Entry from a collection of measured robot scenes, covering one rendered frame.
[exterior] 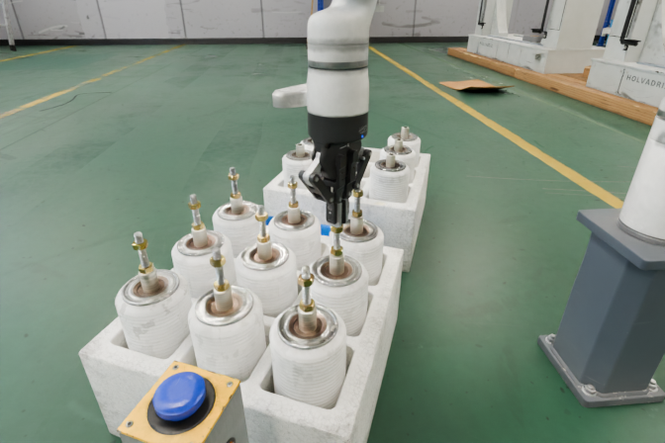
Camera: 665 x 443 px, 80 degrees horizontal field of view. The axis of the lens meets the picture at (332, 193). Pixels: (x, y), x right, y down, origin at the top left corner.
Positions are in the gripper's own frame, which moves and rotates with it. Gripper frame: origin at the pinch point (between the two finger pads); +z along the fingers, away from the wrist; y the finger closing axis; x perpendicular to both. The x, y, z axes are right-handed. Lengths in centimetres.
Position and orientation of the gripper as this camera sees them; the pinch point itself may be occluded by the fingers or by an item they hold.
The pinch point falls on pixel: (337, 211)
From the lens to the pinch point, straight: 54.4
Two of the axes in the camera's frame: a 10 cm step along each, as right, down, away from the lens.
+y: 6.3, -3.4, 7.0
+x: -7.8, -2.7, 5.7
